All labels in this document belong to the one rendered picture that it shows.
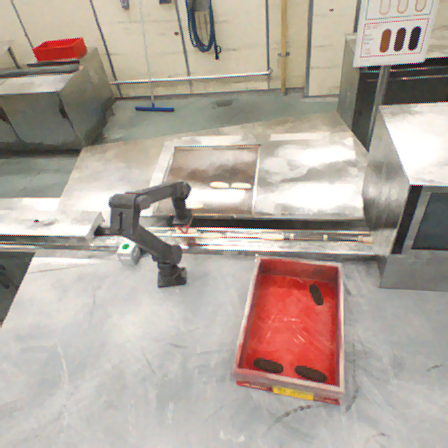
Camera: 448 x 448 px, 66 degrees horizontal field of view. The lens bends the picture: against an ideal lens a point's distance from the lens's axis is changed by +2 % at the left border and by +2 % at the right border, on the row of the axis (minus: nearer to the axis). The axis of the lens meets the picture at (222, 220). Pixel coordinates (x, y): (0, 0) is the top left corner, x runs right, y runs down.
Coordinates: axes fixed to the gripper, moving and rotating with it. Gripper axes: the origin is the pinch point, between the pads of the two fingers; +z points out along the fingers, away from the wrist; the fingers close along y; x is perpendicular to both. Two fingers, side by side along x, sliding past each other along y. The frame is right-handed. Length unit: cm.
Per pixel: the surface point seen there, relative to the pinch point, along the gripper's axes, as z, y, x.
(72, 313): 6, -43, 38
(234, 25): -1, 370, 25
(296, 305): 6, -33, -50
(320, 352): 6, -50, -57
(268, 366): 5, -57, -41
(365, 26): -58, 82, -80
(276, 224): 6.0, 11.9, -40.7
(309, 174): -5, 37, -56
